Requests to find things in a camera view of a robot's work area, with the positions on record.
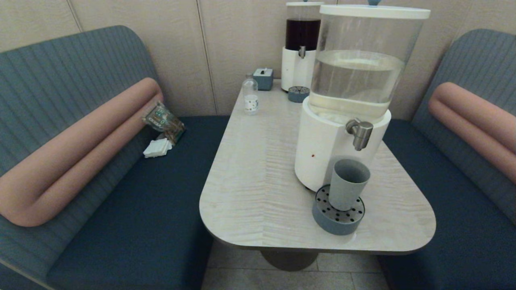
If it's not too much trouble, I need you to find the grey plastic cup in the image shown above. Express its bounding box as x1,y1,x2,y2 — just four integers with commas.
328,158,371,211

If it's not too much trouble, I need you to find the large steel dispenser tap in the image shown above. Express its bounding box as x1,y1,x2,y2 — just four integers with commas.
345,118,374,151

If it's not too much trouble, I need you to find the clear bottle white label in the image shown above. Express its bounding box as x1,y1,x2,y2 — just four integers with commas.
242,72,259,115

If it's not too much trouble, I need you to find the small perforated drip tray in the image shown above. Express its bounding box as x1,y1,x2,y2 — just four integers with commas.
288,86,310,103

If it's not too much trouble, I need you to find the large clear water dispenser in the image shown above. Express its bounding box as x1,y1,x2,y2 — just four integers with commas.
294,4,431,193

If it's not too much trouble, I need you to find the blue-grey tissue box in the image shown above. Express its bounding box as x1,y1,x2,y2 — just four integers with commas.
253,68,274,91

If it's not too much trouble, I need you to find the dark tea dispenser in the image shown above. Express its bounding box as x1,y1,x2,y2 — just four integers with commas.
281,1,324,92

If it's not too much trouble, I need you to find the crinkled snack bag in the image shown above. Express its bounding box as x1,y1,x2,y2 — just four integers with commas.
141,101,186,145

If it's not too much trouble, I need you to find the large perforated drip tray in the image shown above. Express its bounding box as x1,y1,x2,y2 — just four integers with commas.
312,184,366,236

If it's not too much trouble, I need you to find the white folded napkin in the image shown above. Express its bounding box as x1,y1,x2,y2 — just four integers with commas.
143,138,173,158

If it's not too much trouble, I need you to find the dark blue seat cushion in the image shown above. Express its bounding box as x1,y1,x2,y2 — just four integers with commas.
377,119,516,290
46,116,230,290

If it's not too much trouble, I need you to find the white water dispenser lid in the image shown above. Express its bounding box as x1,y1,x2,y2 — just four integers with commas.
320,0,431,19

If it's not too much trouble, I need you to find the pink sofa bolster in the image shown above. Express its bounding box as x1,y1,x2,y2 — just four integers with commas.
0,77,164,227
428,82,516,184

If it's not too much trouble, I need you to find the blue-grey ribbed sofa backrest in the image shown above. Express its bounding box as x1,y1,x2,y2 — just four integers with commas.
0,25,164,282
411,28,516,224

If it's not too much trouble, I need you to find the dark round table pedestal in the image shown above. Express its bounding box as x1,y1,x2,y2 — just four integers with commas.
260,249,319,271

